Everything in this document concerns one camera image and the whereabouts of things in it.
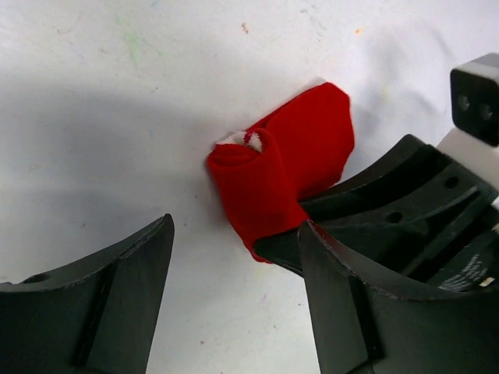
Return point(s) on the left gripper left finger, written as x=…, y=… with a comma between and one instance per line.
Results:
x=95, y=315

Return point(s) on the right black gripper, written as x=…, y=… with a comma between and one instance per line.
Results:
x=416, y=212

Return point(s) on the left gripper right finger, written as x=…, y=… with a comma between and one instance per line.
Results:
x=369, y=319

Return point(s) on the red Santa sock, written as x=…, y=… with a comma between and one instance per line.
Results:
x=297, y=151

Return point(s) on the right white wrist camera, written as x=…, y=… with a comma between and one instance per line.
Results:
x=474, y=111

